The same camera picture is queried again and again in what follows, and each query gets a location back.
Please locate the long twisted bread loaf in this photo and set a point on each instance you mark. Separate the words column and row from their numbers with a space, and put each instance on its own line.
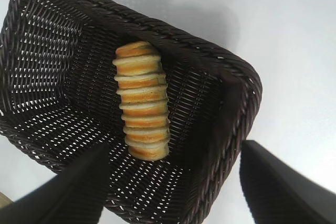
column 144, row 103

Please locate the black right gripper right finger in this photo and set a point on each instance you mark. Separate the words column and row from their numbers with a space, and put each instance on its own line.
column 278, row 190

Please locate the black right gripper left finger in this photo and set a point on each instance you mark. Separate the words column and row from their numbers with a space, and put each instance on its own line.
column 57, row 195

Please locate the dark brown wicker basket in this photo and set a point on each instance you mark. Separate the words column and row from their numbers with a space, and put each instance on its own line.
column 65, row 77

